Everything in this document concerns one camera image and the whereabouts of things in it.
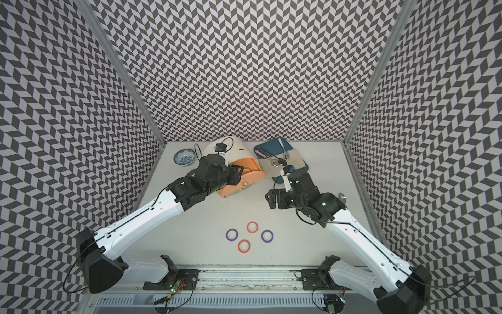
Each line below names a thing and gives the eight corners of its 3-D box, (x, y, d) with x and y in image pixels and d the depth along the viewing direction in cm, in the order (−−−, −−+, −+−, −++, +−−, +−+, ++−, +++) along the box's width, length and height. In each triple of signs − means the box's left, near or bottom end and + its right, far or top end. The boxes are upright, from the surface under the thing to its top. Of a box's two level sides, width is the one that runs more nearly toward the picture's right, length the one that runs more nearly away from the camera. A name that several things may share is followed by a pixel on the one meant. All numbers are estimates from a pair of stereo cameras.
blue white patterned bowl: (174, 162, 111) (170, 155, 106) (191, 151, 116) (188, 144, 111) (180, 168, 108) (176, 162, 103) (197, 157, 113) (194, 150, 108)
